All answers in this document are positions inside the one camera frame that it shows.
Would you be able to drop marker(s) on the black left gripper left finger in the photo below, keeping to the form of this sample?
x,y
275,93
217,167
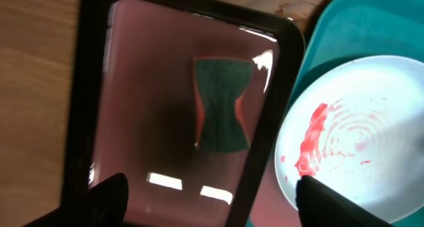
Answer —
x,y
104,205

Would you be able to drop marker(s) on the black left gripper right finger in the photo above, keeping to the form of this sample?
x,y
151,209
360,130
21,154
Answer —
x,y
320,206

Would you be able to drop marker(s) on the light blue plate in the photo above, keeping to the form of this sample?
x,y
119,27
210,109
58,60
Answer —
x,y
358,129

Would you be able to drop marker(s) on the green and pink sponge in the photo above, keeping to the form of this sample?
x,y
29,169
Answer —
x,y
219,86

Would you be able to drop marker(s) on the black rectangular water tray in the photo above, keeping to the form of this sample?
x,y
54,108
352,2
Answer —
x,y
134,109

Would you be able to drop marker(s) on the teal serving tray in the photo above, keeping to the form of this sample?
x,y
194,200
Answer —
x,y
339,31

